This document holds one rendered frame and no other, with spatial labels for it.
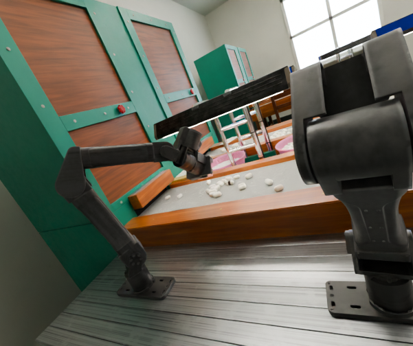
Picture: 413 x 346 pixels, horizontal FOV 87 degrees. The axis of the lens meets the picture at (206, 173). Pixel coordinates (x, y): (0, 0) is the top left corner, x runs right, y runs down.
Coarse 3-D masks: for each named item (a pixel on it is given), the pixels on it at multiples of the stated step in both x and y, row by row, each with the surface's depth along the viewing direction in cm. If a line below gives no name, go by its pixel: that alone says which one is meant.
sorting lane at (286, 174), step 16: (224, 176) 111; (240, 176) 102; (256, 176) 95; (272, 176) 88; (288, 176) 83; (176, 192) 118; (192, 192) 108; (224, 192) 93; (240, 192) 87; (256, 192) 81; (272, 192) 76; (160, 208) 106; (176, 208) 98
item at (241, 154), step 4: (236, 152) 137; (240, 152) 134; (244, 152) 127; (220, 156) 142; (224, 156) 142; (236, 156) 138; (240, 156) 135; (244, 156) 123; (216, 160) 142; (220, 160) 142; (240, 160) 120; (244, 160) 125; (212, 164) 140; (216, 164) 141; (236, 164) 119; (220, 168) 118
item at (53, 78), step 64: (0, 0) 75; (64, 0) 95; (0, 64) 72; (64, 64) 90; (128, 64) 123; (0, 128) 88; (64, 128) 83; (128, 128) 113; (192, 128) 170; (128, 192) 102
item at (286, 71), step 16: (256, 80) 79; (272, 80) 76; (288, 80) 73; (240, 96) 81; (256, 96) 78; (192, 112) 92; (208, 112) 88; (224, 112) 85; (160, 128) 100; (176, 128) 96
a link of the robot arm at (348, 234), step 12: (348, 240) 38; (408, 240) 33; (348, 252) 37; (360, 264) 37; (372, 264) 36; (384, 264) 35; (396, 264) 35; (408, 264) 34; (384, 276) 34; (396, 276) 34; (408, 276) 33
